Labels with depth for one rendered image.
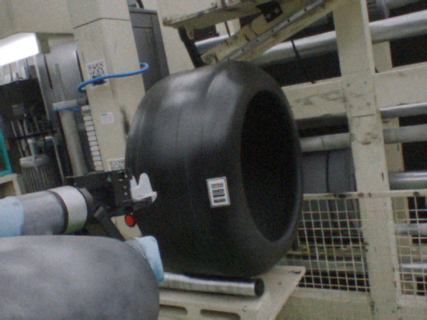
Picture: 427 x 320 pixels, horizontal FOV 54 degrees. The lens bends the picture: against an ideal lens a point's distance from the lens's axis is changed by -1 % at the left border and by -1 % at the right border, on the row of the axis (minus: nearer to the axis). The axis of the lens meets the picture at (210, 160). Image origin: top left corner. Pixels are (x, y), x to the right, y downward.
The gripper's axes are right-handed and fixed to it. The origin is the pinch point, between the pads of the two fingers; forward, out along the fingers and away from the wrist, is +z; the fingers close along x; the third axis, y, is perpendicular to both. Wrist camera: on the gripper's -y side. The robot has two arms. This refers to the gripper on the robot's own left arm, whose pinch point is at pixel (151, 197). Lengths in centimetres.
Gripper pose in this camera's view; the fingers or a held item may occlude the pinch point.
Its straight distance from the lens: 87.2
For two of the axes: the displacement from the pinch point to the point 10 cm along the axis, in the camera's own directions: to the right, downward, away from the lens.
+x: -8.6, 0.8, 5.1
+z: 5.0, -1.1, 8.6
